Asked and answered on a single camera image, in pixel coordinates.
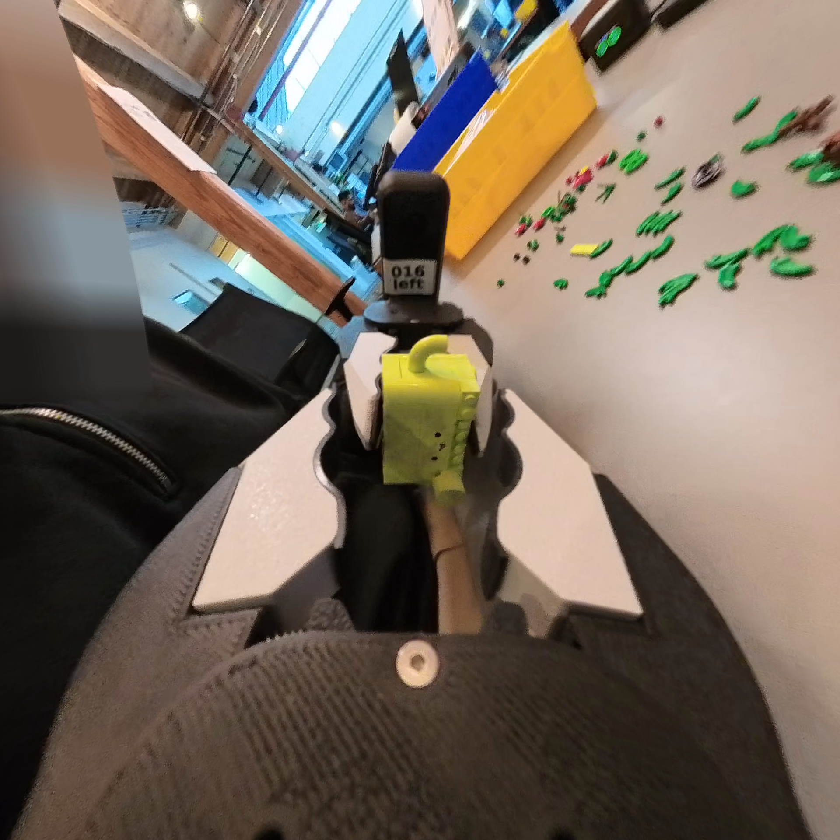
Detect black device with green light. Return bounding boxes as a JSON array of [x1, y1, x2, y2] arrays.
[[586, 7, 651, 72]]

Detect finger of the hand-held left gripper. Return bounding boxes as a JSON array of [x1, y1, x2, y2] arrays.
[[343, 331, 396, 452], [448, 335, 494, 458]]

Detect brown branch brick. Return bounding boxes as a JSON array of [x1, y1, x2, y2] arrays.
[[791, 95, 836, 135]]

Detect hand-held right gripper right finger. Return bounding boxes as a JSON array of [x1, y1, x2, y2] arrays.
[[484, 388, 644, 636]]

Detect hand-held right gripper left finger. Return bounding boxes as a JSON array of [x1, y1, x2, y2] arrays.
[[192, 386, 349, 616]]

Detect white paper roll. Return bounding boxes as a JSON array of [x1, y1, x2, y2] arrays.
[[387, 101, 424, 155]]

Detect blue plastic bin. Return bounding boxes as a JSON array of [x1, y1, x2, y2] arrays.
[[392, 49, 500, 175]]

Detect scattered green leaf bricks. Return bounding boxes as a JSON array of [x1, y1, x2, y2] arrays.
[[495, 95, 840, 309]]

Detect lime green toy brick figure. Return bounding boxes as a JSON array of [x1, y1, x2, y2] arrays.
[[381, 335, 480, 508]]

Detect yellow plastic bin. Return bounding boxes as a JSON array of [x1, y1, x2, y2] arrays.
[[434, 20, 598, 260]]

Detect black monitor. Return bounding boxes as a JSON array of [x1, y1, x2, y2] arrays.
[[386, 29, 421, 106]]

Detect beige printed board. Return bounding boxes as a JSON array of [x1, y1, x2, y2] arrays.
[[420, 0, 460, 73]]

